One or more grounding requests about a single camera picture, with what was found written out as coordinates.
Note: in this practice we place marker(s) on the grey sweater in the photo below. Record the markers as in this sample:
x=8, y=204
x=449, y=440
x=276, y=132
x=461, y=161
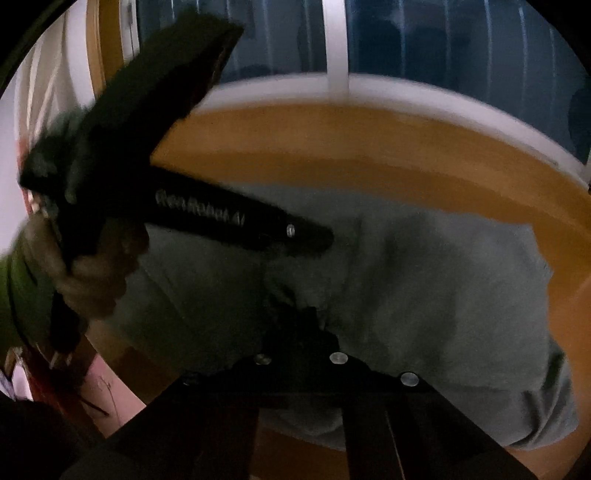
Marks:
x=415, y=300

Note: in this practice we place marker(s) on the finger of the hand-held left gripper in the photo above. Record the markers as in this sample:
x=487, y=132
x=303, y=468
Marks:
x=300, y=233

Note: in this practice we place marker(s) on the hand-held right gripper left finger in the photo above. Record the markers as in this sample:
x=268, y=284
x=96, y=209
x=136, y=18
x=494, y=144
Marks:
x=231, y=406

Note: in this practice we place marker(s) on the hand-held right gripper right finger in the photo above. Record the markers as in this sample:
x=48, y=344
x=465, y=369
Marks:
x=369, y=406

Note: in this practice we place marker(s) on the pink foam floor mat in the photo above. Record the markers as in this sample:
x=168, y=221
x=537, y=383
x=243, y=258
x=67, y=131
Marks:
x=111, y=397

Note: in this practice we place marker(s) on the sliding window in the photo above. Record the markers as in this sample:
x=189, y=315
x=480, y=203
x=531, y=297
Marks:
x=415, y=37

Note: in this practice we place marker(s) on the person's left hand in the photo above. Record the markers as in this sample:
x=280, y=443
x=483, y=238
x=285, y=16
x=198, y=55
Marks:
x=92, y=277

